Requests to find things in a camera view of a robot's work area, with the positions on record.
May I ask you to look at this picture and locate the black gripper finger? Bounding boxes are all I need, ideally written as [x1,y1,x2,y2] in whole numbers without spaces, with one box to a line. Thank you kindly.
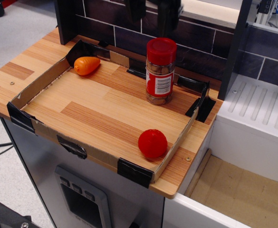
[156,0,182,36]
[125,0,146,23]

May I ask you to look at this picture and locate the basil bottle red lid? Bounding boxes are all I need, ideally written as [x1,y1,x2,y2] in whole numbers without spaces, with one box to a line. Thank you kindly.
[145,37,178,105]

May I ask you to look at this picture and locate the cardboard fence with black tape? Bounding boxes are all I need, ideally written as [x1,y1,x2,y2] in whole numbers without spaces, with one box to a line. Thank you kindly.
[7,41,222,195]

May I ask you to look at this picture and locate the orange toy carrot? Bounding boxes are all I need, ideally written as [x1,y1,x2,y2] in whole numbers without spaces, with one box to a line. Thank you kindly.
[74,57,101,76]

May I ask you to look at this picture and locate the red toy tomato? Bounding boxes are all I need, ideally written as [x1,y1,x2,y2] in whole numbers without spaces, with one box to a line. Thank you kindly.
[138,129,168,158]

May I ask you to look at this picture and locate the white toy sink unit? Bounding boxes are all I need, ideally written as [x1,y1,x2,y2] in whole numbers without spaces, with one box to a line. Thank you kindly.
[163,76,278,228]

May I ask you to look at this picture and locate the grey toy oven panel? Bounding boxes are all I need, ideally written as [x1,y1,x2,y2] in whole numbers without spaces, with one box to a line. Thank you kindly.
[55,166,112,228]

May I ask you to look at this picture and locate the dark grey left post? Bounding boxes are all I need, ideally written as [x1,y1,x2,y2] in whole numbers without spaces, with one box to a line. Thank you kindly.
[54,0,78,45]

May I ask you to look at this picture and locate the dark grey post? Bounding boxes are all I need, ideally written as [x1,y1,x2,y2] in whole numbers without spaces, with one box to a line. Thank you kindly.
[54,0,78,45]
[218,0,252,100]

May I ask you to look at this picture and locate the dark grey right post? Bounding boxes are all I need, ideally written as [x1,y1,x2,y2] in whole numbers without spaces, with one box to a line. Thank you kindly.
[218,0,252,100]

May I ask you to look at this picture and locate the black bracket with screw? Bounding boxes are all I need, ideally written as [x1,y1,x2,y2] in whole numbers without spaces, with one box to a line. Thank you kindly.
[0,203,39,228]

